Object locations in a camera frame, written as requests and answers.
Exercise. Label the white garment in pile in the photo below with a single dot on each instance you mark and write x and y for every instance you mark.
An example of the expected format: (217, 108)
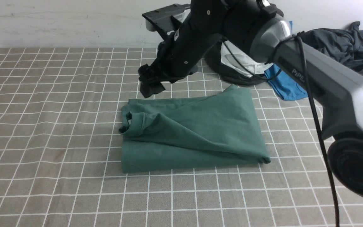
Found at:
(234, 58)

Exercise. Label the green long-sleeved shirt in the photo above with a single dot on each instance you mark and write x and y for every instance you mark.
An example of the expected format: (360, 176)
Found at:
(198, 132)

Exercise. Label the blue garment in pile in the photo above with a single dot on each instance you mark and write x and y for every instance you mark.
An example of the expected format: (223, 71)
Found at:
(285, 87)

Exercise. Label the black garment in pile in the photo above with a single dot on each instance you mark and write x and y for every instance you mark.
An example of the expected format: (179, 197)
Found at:
(227, 74)

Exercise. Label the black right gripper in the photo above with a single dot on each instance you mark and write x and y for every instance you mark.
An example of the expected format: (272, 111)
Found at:
(178, 55)

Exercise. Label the dark grey garment in pile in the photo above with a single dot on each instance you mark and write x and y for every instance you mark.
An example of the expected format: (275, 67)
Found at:
(344, 46)

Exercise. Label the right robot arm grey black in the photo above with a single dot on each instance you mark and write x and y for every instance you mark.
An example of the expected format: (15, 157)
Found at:
(257, 30)

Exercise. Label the grey checkered tablecloth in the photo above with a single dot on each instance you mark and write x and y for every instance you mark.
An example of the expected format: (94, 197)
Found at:
(60, 153)

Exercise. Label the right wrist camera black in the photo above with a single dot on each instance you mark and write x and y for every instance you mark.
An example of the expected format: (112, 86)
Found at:
(165, 19)

